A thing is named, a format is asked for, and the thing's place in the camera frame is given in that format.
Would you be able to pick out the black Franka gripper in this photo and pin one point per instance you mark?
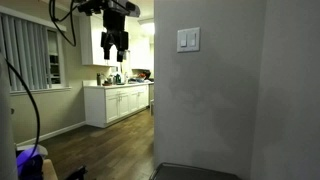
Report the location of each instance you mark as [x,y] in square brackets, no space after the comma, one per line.
[114,25]

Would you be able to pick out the white rocker light switch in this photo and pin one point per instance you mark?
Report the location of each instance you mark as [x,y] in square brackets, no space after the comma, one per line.
[183,39]
[192,39]

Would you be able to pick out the green dish soap bottle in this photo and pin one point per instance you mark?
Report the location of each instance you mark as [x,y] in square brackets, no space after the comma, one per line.
[118,79]

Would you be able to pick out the dark tall bottle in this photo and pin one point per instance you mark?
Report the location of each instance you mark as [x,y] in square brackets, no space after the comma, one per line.
[98,79]

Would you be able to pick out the red and black countertop appliance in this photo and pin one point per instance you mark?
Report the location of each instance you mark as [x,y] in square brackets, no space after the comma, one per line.
[144,74]

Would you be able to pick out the white base kitchen cabinet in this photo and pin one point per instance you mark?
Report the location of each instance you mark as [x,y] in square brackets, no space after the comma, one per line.
[113,105]

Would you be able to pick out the white framed window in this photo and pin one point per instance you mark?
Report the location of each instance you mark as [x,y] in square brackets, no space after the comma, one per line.
[54,56]

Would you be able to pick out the white vertical window blinds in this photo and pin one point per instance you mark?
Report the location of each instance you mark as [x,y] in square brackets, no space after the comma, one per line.
[25,56]

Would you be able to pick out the tan cardboard piece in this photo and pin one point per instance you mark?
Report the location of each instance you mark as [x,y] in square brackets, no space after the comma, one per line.
[50,170]

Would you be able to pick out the purple lit round object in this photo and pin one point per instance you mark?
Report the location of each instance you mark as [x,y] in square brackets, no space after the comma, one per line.
[28,163]

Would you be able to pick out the white wall kitchen cabinet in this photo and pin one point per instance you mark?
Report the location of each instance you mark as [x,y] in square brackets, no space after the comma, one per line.
[95,43]

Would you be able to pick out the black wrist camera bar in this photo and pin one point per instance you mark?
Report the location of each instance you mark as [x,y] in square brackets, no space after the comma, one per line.
[110,6]

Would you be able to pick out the white double light switch plate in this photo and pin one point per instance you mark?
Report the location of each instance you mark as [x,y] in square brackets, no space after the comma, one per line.
[188,39]

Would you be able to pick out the black angular bracket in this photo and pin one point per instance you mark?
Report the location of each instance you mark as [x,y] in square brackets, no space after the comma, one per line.
[77,173]

